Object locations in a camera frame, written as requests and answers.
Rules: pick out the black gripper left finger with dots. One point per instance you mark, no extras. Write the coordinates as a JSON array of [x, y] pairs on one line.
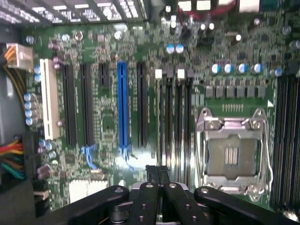
[[146, 201]]

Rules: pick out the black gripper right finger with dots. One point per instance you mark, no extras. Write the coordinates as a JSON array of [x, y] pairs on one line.
[[180, 201]]

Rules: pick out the RAM slot with white clip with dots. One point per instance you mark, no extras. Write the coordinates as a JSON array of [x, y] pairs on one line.
[[159, 117], [180, 117]]

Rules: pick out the RAM slot with black clip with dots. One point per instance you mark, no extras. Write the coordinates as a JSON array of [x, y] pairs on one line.
[[189, 117], [168, 117]]

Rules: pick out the silver chipset heatsink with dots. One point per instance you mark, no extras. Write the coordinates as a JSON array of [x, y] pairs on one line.
[[86, 191]]

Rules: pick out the silver CPU socket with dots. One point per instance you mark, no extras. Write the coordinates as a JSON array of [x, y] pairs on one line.
[[232, 154]]

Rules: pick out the blue slot retention latch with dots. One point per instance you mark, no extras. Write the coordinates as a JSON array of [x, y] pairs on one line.
[[89, 154]]

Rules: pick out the long black expansion slot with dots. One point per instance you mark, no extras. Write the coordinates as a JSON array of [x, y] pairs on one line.
[[87, 105], [142, 105], [69, 105]]

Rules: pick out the blue expansion slot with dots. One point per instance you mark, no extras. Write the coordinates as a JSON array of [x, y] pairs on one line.
[[123, 105]]

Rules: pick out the green motherboard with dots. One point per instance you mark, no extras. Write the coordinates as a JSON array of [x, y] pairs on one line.
[[105, 110]]

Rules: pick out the metal socket locking lever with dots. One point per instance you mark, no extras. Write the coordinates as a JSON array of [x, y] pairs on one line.
[[267, 150]]

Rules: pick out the black power connector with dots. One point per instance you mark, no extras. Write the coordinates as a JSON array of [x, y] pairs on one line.
[[29, 150]]

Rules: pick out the short black expansion slot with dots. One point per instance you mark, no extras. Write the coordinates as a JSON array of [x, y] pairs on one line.
[[103, 75]]

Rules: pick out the white PCI expansion slot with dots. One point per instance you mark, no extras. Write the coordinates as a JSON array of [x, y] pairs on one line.
[[49, 98]]

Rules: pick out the grey PC case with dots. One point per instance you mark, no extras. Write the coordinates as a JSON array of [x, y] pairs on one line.
[[9, 105]]

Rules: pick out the white power connector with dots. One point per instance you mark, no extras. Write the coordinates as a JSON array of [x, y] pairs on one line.
[[21, 56]]

